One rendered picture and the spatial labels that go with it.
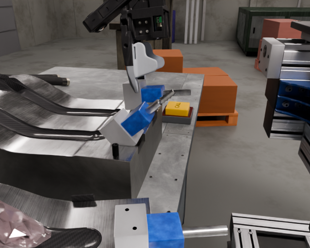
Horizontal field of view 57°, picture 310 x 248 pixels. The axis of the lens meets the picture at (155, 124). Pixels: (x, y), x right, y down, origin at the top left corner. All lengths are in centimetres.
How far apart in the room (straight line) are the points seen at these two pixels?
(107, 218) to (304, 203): 165
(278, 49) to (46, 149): 61
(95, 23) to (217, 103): 214
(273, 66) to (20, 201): 68
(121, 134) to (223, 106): 225
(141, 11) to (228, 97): 216
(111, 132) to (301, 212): 153
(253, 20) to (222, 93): 348
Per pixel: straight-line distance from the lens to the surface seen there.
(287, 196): 196
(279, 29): 449
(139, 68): 54
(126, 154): 44
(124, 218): 34
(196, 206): 173
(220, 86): 260
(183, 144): 65
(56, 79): 110
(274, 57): 83
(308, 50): 87
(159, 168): 57
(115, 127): 45
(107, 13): 57
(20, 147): 52
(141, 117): 44
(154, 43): 381
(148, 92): 56
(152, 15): 54
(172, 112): 76
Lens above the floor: 111
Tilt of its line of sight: 24 degrees down
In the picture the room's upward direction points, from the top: straight up
